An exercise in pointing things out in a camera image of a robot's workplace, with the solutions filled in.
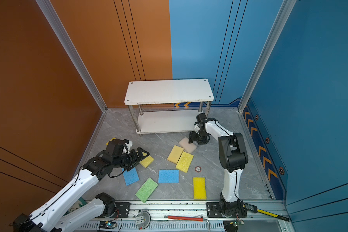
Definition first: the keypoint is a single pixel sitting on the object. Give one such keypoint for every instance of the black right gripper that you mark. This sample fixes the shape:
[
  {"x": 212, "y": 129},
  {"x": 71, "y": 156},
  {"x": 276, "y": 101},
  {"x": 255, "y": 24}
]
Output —
[{"x": 192, "y": 136}]

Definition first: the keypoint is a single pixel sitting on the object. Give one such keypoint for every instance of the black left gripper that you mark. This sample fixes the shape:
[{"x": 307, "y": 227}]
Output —
[{"x": 136, "y": 160}]

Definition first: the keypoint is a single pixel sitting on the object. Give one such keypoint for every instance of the white foam sponge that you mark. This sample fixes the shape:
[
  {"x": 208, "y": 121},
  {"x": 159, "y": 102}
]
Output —
[{"x": 187, "y": 146}]

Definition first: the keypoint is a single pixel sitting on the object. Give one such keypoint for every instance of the yellow foam sponge front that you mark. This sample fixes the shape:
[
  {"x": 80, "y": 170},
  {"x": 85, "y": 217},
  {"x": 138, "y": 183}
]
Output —
[{"x": 199, "y": 188}]

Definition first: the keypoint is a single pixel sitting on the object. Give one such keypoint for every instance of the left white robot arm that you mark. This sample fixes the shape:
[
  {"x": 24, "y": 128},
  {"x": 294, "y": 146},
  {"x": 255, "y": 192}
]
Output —
[{"x": 53, "y": 216}]

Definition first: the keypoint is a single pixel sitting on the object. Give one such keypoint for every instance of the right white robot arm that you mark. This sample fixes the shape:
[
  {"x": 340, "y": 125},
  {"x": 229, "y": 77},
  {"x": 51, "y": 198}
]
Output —
[{"x": 233, "y": 157}]

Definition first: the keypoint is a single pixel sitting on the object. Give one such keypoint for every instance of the white two-tier metal shelf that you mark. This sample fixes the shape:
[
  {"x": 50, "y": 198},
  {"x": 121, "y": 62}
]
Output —
[{"x": 186, "y": 95}]

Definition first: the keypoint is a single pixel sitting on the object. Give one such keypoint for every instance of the yellow cellulose sponge left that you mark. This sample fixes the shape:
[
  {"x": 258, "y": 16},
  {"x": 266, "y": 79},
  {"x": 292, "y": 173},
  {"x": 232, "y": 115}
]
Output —
[{"x": 147, "y": 161}]

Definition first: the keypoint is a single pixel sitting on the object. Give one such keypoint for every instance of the yellow cellulose sponge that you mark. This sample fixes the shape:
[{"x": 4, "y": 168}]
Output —
[
  {"x": 147, "y": 161},
  {"x": 184, "y": 162}
]

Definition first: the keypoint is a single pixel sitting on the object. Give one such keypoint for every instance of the orange-yellow thick sponge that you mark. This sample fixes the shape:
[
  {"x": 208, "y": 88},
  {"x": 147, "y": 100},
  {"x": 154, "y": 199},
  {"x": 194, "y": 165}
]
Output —
[{"x": 175, "y": 154}]

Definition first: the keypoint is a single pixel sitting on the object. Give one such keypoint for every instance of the yellow cellulose sponge right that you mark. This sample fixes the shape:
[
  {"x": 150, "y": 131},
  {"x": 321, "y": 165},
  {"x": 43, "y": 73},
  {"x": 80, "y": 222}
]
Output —
[{"x": 184, "y": 162}]

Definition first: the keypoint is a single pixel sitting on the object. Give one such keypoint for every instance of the blue cellulose sponge left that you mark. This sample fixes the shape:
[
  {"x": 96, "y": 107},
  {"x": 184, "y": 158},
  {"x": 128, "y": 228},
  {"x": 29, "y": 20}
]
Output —
[{"x": 131, "y": 176}]

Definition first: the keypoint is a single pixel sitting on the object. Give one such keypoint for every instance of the blue cellulose sponge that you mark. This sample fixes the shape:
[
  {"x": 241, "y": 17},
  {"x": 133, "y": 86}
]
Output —
[
  {"x": 131, "y": 176},
  {"x": 168, "y": 176}
]

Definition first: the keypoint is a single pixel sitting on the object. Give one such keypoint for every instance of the blue cellulose sponge centre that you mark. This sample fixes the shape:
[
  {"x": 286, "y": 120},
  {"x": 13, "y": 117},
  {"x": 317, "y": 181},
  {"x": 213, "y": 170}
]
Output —
[{"x": 168, "y": 176}]

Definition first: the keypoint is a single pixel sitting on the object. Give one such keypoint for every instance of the green cellulose sponge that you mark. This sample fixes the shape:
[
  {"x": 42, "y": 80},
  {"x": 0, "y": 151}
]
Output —
[{"x": 146, "y": 190}]

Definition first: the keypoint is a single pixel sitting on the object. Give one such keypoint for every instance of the round grey socket plate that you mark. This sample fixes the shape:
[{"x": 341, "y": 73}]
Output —
[{"x": 142, "y": 219}]

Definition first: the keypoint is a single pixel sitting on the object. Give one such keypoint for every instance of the green circuit board left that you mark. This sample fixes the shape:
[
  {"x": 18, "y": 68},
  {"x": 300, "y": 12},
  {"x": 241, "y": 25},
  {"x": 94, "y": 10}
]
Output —
[{"x": 107, "y": 225}]

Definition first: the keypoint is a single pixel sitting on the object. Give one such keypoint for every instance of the yellow black tape measure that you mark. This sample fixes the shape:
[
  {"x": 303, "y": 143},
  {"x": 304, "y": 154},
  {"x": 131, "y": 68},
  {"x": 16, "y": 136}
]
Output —
[{"x": 255, "y": 210}]

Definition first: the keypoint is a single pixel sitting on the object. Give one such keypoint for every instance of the circuit board right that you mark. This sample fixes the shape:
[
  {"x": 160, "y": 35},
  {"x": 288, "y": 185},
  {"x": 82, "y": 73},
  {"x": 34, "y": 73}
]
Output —
[{"x": 236, "y": 223}]

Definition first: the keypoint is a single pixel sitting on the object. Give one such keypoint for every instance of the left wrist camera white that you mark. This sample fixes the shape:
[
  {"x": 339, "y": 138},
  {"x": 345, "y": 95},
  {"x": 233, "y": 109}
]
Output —
[{"x": 127, "y": 146}]

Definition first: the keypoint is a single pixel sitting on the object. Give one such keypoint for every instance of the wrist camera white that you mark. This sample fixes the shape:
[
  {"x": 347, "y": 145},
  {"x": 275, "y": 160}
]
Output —
[
  {"x": 127, "y": 146},
  {"x": 197, "y": 127}
]

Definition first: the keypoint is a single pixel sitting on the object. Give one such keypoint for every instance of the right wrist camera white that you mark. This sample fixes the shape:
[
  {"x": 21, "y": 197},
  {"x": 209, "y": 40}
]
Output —
[{"x": 197, "y": 127}]

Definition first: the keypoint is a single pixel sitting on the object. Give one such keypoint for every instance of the small red ring marker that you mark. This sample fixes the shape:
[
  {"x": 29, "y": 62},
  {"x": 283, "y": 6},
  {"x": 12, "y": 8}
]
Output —
[{"x": 198, "y": 169}]

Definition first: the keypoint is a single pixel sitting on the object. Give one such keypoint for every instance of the aluminium front rail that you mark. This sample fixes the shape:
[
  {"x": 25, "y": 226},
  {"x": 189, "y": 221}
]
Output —
[{"x": 194, "y": 216}]

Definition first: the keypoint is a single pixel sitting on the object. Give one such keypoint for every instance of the red handled tool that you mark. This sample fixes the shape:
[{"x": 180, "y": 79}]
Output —
[{"x": 190, "y": 219}]

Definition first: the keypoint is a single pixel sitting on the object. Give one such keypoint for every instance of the aluminium left corner post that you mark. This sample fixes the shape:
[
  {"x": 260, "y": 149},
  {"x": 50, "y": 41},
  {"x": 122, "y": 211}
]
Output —
[{"x": 58, "y": 28}]

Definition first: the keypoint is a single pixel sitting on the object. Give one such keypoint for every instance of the aluminium corner post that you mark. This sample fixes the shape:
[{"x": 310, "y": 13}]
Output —
[
  {"x": 58, "y": 28},
  {"x": 274, "y": 34}
]

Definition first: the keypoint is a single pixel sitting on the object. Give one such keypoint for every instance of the aluminium right corner post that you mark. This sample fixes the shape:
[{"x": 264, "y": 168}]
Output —
[{"x": 274, "y": 34}]

